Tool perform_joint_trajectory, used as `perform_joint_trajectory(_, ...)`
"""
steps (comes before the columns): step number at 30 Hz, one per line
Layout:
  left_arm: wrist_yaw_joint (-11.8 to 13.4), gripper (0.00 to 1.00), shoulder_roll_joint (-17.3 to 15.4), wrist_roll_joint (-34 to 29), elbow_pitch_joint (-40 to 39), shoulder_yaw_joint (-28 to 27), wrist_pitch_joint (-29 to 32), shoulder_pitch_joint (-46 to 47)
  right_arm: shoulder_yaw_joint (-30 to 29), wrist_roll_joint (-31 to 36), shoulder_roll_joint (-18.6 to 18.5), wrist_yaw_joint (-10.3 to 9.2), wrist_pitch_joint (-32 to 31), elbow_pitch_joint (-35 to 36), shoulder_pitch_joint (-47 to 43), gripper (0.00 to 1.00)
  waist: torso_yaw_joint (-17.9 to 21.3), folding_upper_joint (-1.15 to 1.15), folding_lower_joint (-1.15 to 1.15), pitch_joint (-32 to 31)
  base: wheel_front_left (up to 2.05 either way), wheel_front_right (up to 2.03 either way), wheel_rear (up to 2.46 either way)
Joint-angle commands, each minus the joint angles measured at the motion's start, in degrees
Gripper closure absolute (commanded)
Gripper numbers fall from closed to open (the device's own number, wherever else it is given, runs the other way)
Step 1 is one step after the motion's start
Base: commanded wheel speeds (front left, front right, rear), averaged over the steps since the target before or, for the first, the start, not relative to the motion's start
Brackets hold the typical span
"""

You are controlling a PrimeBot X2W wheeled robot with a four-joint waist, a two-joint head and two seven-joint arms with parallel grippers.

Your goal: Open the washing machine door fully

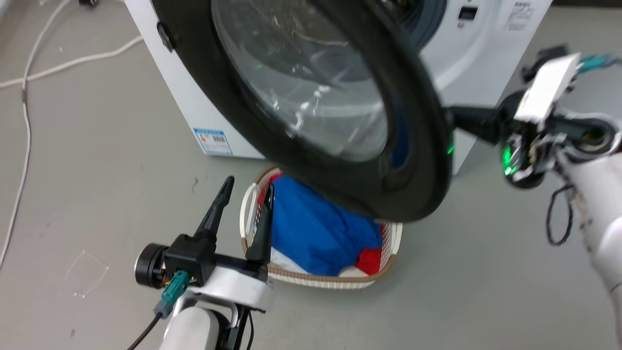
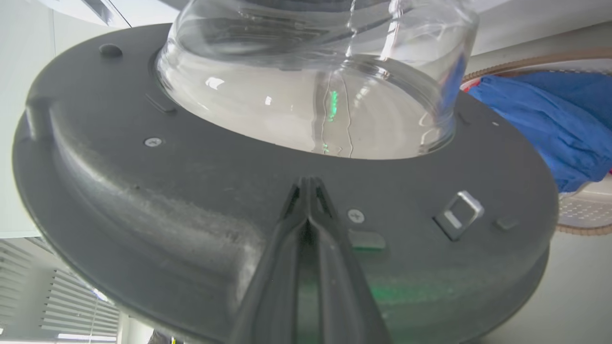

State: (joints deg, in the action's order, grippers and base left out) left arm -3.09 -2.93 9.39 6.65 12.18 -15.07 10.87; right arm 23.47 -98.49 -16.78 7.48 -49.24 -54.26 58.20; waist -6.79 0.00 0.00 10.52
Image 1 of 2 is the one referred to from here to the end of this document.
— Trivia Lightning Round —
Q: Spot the white wicker-trimmed laundry basket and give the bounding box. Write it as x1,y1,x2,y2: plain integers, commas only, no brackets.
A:
240,167,403,290

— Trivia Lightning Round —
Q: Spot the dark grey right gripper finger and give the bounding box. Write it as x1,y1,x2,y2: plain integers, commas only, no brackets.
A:
445,106,505,145

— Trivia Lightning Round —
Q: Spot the teal plug with black cable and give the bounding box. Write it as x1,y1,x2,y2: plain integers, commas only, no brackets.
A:
126,270,191,350

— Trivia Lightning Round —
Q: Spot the blue garment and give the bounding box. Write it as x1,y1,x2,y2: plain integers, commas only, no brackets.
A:
270,174,383,277

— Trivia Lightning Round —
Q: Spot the thick white floor cable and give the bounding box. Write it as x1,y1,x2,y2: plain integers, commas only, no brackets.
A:
0,35,144,90

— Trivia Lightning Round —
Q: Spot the black round glass washer door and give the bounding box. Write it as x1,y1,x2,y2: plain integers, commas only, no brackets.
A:
152,0,454,223

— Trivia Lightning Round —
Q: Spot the right gripper dark green-lit body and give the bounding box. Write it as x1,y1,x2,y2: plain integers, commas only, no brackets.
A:
497,91,567,190

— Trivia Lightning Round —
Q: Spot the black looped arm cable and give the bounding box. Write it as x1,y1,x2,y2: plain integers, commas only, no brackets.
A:
545,183,577,247

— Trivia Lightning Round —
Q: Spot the blue energy label sticker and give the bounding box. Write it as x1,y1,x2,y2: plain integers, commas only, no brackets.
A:
193,127,233,157

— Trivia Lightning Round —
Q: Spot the thin white floor cable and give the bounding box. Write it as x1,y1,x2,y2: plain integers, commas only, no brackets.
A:
0,0,72,270

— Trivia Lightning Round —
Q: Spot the white front-load washing machine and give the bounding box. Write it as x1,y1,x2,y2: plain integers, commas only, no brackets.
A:
124,0,553,175

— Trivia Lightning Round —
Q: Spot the teal plug on camera box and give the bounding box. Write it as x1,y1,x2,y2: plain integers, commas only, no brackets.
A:
577,52,622,75

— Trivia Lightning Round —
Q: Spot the white garment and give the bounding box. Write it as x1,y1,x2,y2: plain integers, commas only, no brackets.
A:
270,247,370,279

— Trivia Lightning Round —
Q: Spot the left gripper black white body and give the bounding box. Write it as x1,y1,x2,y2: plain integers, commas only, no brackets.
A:
135,233,276,313

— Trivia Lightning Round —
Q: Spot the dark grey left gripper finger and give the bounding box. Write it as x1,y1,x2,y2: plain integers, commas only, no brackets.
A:
194,176,235,240
245,183,276,266

